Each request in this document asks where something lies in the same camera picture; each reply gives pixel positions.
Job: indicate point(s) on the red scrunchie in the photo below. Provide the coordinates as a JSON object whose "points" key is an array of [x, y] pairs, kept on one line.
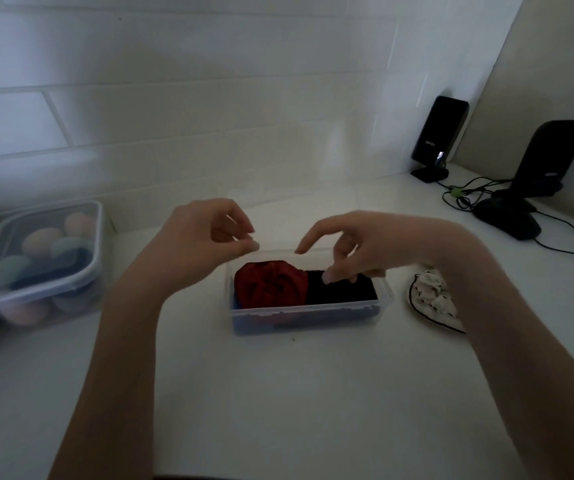
{"points": [[269, 285]]}

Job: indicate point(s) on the person's left hand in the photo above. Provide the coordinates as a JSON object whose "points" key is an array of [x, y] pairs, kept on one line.
{"points": [[182, 244]]}

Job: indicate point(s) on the small clear plastic container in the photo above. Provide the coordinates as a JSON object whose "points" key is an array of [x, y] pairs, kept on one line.
{"points": [[312, 317]]}

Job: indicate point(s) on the person's right thumb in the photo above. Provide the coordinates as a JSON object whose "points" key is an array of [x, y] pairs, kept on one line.
{"points": [[338, 262]]}

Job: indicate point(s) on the person's left forearm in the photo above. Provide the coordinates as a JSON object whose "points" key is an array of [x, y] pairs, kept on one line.
{"points": [[112, 374]]}

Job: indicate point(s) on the black desktop speaker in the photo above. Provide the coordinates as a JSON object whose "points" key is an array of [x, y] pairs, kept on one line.
{"points": [[439, 132], [549, 154]]}

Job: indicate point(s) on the pile of pastel makeup sponges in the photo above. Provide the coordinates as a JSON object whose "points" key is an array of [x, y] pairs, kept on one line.
{"points": [[42, 259]]}

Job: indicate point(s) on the person's right forearm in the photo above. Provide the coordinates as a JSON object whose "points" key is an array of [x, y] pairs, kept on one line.
{"points": [[512, 344]]}

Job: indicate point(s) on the person's left thumb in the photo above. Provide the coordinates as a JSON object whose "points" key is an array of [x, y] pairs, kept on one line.
{"points": [[234, 248]]}

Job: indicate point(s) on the black scrunchie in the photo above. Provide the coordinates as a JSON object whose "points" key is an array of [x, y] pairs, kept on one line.
{"points": [[347, 293]]}

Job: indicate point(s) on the person's right hand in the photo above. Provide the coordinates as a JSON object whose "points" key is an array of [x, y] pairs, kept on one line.
{"points": [[382, 242]]}

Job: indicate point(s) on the clear lidded plastic container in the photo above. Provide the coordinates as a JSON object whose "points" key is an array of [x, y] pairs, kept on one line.
{"points": [[32, 274]]}

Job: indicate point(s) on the white patterned scrunchie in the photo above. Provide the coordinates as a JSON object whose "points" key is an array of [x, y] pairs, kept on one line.
{"points": [[434, 297]]}

